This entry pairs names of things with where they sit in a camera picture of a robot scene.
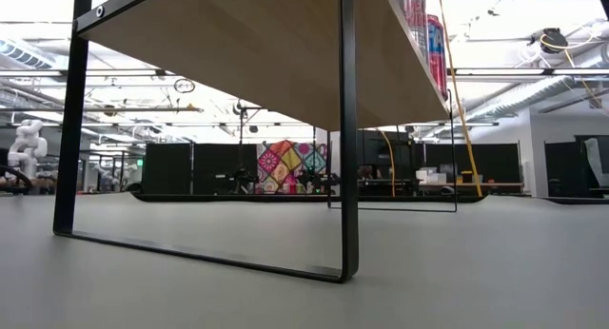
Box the colourful mural painting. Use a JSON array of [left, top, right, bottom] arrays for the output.
[[256, 139, 329, 196]]

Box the black partition panel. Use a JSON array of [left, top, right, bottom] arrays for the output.
[[544, 141, 589, 200], [142, 143, 258, 197], [356, 128, 522, 197]]

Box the yellow extension cable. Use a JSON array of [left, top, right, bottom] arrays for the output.
[[436, 0, 484, 198]]

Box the round black hanging ring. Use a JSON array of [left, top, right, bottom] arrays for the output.
[[172, 78, 197, 95]]

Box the white box stack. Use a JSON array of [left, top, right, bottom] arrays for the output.
[[416, 166, 448, 186]]

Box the yellow hanging cable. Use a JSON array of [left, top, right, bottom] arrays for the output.
[[378, 127, 397, 198]]

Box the black aluminium table frame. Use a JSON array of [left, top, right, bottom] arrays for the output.
[[128, 190, 609, 206]]

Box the wooden shelf with black frame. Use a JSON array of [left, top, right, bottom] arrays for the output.
[[52, 0, 459, 285]]

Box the white Celsius Peach Vibe can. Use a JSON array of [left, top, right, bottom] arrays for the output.
[[398, 0, 428, 59]]

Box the red Fanta soda can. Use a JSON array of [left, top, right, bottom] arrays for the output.
[[425, 13, 449, 102]]

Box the black cable reel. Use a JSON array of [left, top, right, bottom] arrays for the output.
[[540, 28, 570, 55]]

